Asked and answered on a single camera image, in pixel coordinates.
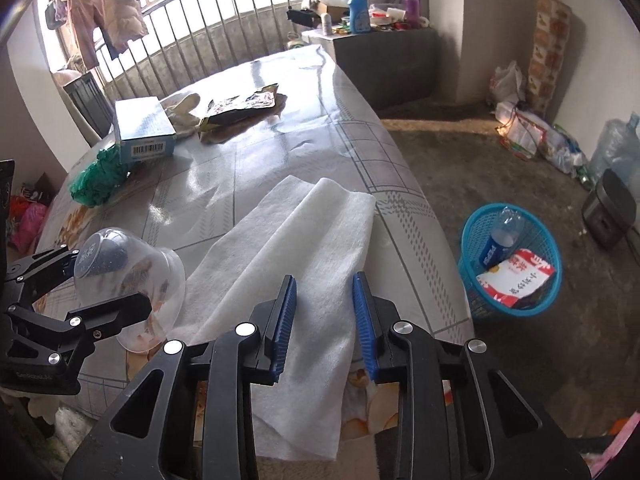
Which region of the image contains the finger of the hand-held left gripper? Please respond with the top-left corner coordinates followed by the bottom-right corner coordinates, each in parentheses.
top-left (0, 294), bottom-right (152, 396)
top-left (2, 246), bottom-right (81, 306)

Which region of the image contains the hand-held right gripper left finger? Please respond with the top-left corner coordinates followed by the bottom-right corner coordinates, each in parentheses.
top-left (62, 274), bottom-right (298, 480)

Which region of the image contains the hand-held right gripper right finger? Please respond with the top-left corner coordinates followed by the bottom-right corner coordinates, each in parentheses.
top-left (352, 272), bottom-right (593, 480)

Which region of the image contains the clear plastic bowl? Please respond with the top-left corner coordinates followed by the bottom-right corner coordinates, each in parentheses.
top-left (74, 227), bottom-right (187, 353)

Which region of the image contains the white non-woven sheet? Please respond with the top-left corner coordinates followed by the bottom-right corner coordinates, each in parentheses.
top-left (170, 176), bottom-right (377, 462)

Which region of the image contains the green plastic bag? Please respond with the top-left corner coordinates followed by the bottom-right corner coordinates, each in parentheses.
top-left (69, 149), bottom-right (132, 208)

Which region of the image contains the blue cardboard box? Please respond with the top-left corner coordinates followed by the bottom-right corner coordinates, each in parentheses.
top-left (111, 97), bottom-right (177, 165)

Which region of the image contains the red white snack packet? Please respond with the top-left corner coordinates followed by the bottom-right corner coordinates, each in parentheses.
top-left (475, 249), bottom-right (557, 308)

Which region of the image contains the clear plastic bottle blue label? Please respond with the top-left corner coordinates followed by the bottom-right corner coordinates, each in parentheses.
top-left (479, 206), bottom-right (525, 270)

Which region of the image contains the cream cloth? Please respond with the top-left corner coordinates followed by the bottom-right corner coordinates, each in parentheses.
top-left (160, 92), bottom-right (202, 136)

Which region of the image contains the blue plastic basket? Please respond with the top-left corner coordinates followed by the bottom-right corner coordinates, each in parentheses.
top-left (459, 203), bottom-right (563, 321)

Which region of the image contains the dark foil snack wrapper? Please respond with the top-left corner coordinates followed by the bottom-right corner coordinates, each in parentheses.
top-left (199, 83), bottom-right (279, 133)

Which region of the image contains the pink plastic bag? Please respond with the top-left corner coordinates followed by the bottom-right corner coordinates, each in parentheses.
top-left (10, 202), bottom-right (48, 256)

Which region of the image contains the dark cardboard box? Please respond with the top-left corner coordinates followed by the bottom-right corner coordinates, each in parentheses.
top-left (22, 172), bottom-right (56, 201)

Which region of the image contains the white fleece blanket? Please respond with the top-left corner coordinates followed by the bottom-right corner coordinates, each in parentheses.
top-left (30, 395), bottom-right (101, 461)

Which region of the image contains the dark chair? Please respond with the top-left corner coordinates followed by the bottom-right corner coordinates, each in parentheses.
top-left (62, 71), bottom-right (115, 147)

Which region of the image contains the dark hanging garment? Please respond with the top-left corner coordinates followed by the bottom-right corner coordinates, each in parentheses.
top-left (100, 25), bottom-right (124, 59)

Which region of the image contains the pink hanging garment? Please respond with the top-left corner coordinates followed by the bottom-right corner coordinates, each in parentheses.
top-left (65, 0), bottom-right (108, 68)

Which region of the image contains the floral plastic tablecloth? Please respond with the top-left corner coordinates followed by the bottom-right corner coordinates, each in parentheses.
top-left (35, 44), bottom-right (476, 441)

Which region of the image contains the beige hanging puffy jacket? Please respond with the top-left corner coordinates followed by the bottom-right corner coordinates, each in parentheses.
top-left (102, 0), bottom-right (150, 53)

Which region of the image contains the clear bag with red trim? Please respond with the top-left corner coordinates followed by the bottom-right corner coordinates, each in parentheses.
top-left (496, 102), bottom-right (551, 161)

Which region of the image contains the grey cabinet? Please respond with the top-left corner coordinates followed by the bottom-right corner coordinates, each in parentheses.
top-left (302, 27), bottom-right (441, 111)

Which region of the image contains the metal window railing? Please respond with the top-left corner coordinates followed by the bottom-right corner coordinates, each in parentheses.
top-left (45, 0), bottom-right (371, 106)

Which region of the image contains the black rice cooker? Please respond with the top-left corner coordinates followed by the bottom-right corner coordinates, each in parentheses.
top-left (581, 168), bottom-right (636, 249)

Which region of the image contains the pink printed cloth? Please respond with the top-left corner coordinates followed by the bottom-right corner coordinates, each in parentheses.
top-left (585, 412), bottom-right (640, 476)

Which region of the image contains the white plastic bag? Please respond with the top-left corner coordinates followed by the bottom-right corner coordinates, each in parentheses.
top-left (490, 60), bottom-right (526, 106)

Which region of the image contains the large clear water jug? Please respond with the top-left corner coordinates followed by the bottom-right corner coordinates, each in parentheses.
top-left (589, 112), bottom-right (640, 186)

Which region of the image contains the black device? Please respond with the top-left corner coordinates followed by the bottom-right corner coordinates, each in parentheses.
top-left (286, 7), bottom-right (321, 26)

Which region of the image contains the blue detergent bottle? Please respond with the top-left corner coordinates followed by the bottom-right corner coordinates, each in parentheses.
top-left (347, 0), bottom-right (372, 34)

